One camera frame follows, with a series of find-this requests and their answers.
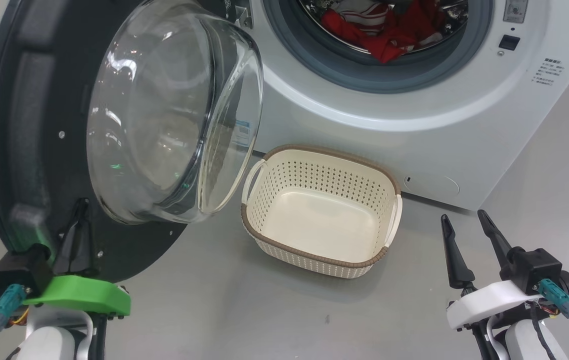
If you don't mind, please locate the black round glass washer door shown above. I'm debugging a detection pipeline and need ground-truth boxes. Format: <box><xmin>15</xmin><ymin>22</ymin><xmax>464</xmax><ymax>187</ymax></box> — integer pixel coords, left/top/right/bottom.
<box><xmin>0</xmin><ymin>0</ymin><xmax>265</xmax><ymax>284</ymax></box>

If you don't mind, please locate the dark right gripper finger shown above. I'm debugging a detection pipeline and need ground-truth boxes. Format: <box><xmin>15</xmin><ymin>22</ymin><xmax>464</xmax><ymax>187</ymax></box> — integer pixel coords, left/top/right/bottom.
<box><xmin>441</xmin><ymin>214</ymin><xmax>477</xmax><ymax>290</ymax></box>
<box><xmin>478</xmin><ymin>209</ymin><xmax>514</xmax><ymax>269</ymax></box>

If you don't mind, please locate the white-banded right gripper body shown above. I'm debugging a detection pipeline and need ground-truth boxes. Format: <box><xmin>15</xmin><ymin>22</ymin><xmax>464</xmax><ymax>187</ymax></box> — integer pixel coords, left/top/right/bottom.
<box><xmin>446</xmin><ymin>279</ymin><xmax>541</xmax><ymax>331</ymax></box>

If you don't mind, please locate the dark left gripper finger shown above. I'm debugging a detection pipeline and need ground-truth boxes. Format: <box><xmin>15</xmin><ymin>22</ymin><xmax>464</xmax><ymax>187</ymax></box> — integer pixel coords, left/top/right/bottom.
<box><xmin>76</xmin><ymin>198</ymin><xmax>98</xmax><ymax>276</ymax></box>
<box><xmin>53</xmin><ymin>198</ymin><xmax>85</xmax><ymax>276</ymax></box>

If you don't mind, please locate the cream perforated laundry basket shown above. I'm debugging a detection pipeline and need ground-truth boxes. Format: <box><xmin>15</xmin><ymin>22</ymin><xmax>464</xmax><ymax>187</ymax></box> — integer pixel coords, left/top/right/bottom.
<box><xmin>240</xmin><ymin>144</ymin><xmax>404</xmax><ymax>280</ymax></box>

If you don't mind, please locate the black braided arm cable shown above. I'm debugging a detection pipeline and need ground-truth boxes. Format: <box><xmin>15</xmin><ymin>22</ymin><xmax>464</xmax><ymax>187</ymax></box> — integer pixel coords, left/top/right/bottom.
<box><xmin>529</xmin><ymin>302</ymin><xmax>560</xmax><ymax>360</ymax></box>

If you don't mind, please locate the white front-load washing machine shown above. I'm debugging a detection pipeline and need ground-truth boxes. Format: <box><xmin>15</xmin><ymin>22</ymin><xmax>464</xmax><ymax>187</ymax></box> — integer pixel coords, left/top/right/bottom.
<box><xmin>192</xmin><ymin>0</ymin><xmax>569</xmax><ymax>211</ymax></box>

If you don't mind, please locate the red basketball jersey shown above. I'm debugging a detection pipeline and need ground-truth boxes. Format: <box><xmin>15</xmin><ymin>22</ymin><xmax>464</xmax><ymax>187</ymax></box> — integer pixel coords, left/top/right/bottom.
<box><xmin>320</xmin><ymin>0</ymin><xmax>448</xmax><ymax>65</ymax></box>

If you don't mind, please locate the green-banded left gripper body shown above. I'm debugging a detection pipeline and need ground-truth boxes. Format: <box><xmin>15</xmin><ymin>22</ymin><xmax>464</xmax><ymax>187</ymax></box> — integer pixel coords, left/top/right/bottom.
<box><xmin>21</xmin><ymin>275</ymin><xmax>132</xmax><ymax>317</ymax></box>

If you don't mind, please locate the teal-plug left camera cable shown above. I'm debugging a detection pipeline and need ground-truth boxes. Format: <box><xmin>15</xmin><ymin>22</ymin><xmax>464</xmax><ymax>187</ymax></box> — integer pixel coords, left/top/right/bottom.
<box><xmin>0</xmin><ymin>283</ymin><xmax>28</xmax><ymax>360</ymax></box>

